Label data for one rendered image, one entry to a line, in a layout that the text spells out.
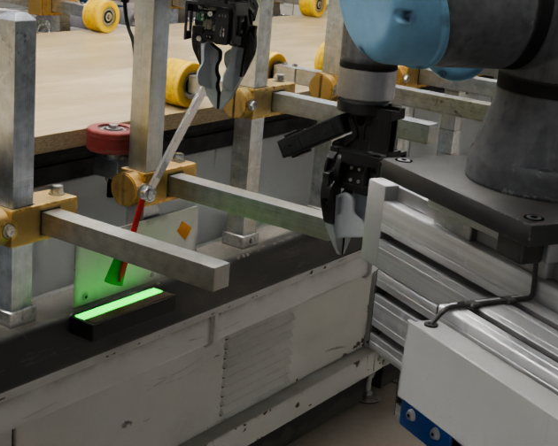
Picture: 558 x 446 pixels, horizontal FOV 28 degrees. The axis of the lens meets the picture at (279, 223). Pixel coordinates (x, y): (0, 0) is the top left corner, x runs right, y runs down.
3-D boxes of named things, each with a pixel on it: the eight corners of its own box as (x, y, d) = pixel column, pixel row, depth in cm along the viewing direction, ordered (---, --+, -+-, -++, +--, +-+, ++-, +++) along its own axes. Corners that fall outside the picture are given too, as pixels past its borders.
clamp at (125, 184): (195, 194, 170) (197, 162, 168) (135, 210, 159) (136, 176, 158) (167, 187, 173) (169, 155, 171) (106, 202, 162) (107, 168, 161)
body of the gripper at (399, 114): (373, 203, 141) (383, 111, 138) (317, 189, 146) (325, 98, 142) (403, 194, 147) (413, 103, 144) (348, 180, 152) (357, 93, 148)
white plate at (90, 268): (195, 267, 174) (199, 205, 171) (75, 308, 153) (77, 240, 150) (192, 266, 174) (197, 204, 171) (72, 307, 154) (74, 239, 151)
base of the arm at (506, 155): (667, 200, 100) (688, 91, 97) (537, 210, 93) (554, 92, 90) (555, 159, 112) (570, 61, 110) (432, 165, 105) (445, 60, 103)
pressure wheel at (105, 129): (146, 197, 174) (150, 126, 171) (111, 206, 168) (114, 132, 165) (109, 187, 179) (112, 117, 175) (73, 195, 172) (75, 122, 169)
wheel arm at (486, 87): (561, 107, 208) (563, 88, 207) (554, 109, 205) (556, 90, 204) (337, 65, 235) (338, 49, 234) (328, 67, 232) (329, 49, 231)
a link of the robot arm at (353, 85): (327, 65, 141) (360, 60, 148) (324, 100, 142) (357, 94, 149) (378, 74, 137) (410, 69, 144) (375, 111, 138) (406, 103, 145)
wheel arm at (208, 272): (228, 292, 132) (231, 258, 131) (211, 299, 129) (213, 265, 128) (-16, 210, 155) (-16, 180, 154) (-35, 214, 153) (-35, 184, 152)
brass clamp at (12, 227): (80, 233, 150) (81, 196, 148) (2, 253, 139) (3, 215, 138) (48, 222, 153) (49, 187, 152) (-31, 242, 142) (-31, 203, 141)
